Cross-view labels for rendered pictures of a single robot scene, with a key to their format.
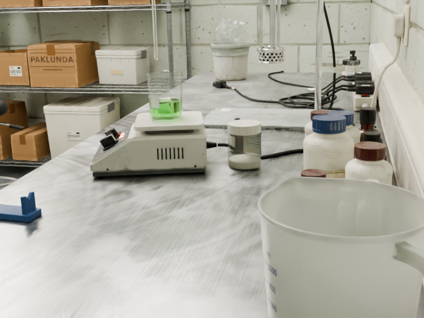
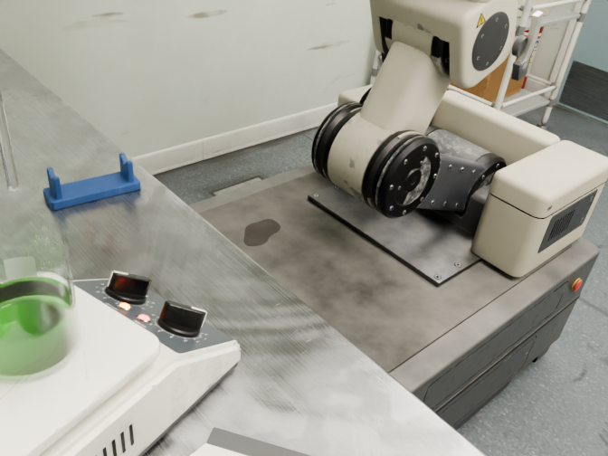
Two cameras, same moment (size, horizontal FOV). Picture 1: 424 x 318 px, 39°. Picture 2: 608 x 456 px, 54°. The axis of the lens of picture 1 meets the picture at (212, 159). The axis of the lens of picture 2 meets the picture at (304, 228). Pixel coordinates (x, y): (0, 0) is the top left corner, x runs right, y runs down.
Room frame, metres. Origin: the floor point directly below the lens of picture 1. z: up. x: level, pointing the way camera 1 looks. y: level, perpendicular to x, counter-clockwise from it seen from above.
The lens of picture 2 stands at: (1.31, -0.05, 1.12)
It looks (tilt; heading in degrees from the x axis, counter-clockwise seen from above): 35 degrees down; 122
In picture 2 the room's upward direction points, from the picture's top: 7 degrees clockwise
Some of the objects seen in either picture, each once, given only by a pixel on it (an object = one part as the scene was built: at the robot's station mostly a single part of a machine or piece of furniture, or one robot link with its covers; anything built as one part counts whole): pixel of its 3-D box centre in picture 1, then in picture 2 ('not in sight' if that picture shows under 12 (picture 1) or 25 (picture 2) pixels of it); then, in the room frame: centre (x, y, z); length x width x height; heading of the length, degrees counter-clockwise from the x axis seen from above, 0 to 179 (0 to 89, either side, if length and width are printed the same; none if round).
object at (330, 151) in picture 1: (327, 161); not in sight; (0.83, -0.17, 0.81); 0.07 x 0.07 x 0.13
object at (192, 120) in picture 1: (169, 120); (26, 357); (1.05, 0.07, 0.83); 0.12 x 0.12 x 0.01; 3
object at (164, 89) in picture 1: (164, 96); (23, 301); (1.05, 0.08, 0.88); 0.07 x 0.06 x 0.08; 8
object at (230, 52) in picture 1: (230, 48); not in sight; (2.13, -0.08, 0.86); 0.14 x 0.14 x 0.21
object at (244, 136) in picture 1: (244, 144); not in sight; (1.03, -0.06, 0.79); 0.06 x 0.06 x 0.08
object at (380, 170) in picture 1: (368, 185); not in sight; (0.75, -0.20, 0.80); 0.06 x 0.06 x 0.11
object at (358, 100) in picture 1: (363, 90); not in sight; (1.68, -0.43, 0.77); 0.40 x 0.06 x 0.04; 167
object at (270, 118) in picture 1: (267, 118); not in sight; (1.42, -0.14, 0.76); 0.30 x 0.20 x 0.01; 77
